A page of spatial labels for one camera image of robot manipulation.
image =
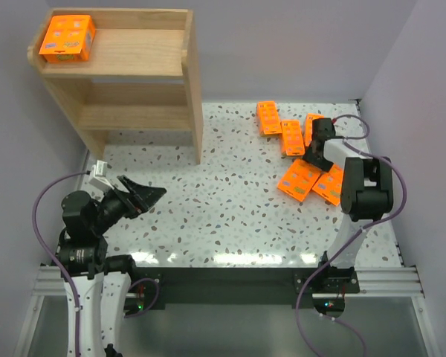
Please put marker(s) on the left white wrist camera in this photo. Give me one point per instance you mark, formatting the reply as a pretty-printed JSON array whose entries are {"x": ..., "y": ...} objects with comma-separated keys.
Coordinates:
[{"x": 97, "y": 177}]

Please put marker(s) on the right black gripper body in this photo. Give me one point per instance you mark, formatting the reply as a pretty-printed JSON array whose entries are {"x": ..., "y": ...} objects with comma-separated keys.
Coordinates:
[{"x": 317, "y": 160}]

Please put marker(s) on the orange sponge box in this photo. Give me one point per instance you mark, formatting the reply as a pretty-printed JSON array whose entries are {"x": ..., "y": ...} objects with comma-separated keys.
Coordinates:
[
  {"x": 291, "y": 140},
  {"x": 267, "y": 117},
  {"x": 69, "y": 38},
  {"x": 299, "y": 179},
  {"x": 329, "y": 185},
  {"x": 307, "y": 135}
]

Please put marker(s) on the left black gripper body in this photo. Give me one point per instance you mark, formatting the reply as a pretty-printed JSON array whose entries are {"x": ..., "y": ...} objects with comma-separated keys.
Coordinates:
[{"x": 128, "y": 198}]

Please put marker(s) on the aluminium rail frame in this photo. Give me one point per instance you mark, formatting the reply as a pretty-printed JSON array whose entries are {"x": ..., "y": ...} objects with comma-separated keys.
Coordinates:
[{"x": 224, "y": 210}]

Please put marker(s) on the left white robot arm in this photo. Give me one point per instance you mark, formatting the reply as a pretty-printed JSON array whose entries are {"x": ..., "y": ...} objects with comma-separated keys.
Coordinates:
[{"x": 96, "y": 286}]

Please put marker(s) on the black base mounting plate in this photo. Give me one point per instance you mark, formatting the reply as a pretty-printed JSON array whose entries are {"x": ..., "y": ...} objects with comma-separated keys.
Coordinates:
[{"x": 241, "y": 286}]

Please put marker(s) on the wooden two-tier shelf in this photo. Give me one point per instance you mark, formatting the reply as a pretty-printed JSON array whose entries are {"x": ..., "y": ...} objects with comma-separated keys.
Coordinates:
[{"x": 142, "y": 74}]

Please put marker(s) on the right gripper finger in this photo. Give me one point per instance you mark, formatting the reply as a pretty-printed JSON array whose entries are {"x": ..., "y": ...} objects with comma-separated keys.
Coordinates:
[
  {"x": 314, "y": 155},
  {"x": 324, "y": 164}
]

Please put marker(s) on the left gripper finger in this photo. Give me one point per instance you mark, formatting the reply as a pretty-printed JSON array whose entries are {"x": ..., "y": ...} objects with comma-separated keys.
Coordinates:
[
  {"x": 132, "y": 189},
  {"x": 144, "y": 198}
]

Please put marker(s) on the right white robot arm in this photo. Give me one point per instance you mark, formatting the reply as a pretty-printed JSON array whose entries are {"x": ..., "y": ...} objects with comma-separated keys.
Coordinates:
[{"x": 366, "y": 195}]

